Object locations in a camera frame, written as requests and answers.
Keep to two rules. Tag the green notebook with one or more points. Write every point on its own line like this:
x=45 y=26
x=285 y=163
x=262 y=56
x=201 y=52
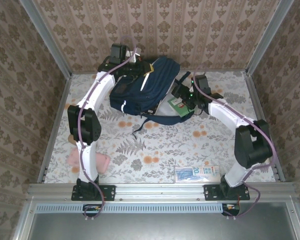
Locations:
x=178 y=108

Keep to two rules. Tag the grey sheet metal panel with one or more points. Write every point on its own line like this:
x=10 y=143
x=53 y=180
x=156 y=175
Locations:
x=152 y=225

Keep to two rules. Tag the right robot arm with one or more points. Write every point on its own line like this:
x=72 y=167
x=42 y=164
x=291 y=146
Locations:
x=227 y=113

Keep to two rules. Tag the aluminium table side rail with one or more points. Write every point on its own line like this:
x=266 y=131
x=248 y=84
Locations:
x=251 y=85
x=57 y=117

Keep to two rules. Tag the pink pencil case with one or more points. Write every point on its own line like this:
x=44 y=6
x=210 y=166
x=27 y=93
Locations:
x=102 y=162

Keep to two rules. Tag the tan oval pouch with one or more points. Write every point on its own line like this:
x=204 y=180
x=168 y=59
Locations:
x=71 y=139

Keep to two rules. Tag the navy blue backpack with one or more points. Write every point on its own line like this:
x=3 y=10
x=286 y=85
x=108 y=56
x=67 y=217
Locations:
x=145 y=87

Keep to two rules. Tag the aluminium frame post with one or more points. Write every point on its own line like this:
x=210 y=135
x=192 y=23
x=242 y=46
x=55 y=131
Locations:
x=47 y=42
x=267 y=37

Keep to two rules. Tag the floral patterned table cover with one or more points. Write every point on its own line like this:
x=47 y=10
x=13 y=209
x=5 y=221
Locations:
x=165 y=150

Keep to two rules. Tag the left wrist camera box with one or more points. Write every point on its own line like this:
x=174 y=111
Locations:
x=133 y=55

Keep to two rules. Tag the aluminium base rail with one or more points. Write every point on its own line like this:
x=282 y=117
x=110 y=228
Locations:
x=160 y=191

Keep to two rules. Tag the blue face mask pack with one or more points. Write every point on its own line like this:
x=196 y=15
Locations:
x=197 y=175

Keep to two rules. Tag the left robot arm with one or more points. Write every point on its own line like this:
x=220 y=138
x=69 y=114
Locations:
x=100 y=87

